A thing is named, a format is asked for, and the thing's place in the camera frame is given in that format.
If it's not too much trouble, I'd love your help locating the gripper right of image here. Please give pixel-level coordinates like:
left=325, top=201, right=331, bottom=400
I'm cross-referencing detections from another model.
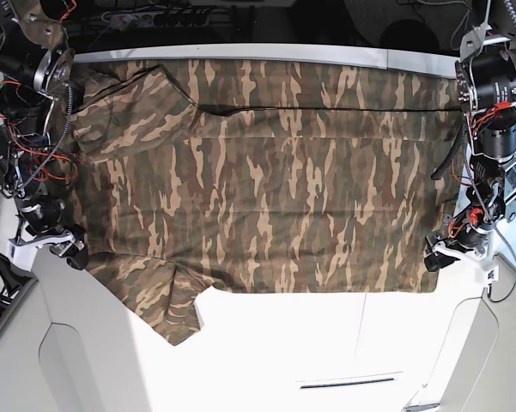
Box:
left=423, top=209, right=494, bottom=273

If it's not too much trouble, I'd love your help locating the gripper left of image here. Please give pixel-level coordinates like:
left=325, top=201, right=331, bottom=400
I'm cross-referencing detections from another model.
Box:
left=15, top=199, right=88, bottom=270

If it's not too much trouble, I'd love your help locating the camouflage T-shirt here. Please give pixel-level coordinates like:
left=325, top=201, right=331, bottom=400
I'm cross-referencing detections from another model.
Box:
left=69, top=59, right=460, bottom=345

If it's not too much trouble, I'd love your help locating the black power strip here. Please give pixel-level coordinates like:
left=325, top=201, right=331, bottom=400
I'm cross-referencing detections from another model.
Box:
left=101, top=9, right=211, bottom=31

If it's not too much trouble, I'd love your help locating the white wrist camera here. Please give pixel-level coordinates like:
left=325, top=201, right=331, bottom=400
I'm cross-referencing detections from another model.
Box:
left=476, top=260, right=500, bottom=288
left=6, top=239, right=37, bottom=272

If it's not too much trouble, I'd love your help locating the braided black camera cable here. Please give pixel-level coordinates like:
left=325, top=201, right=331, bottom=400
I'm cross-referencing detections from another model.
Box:
left=484, top=222, right=516, bottom=304

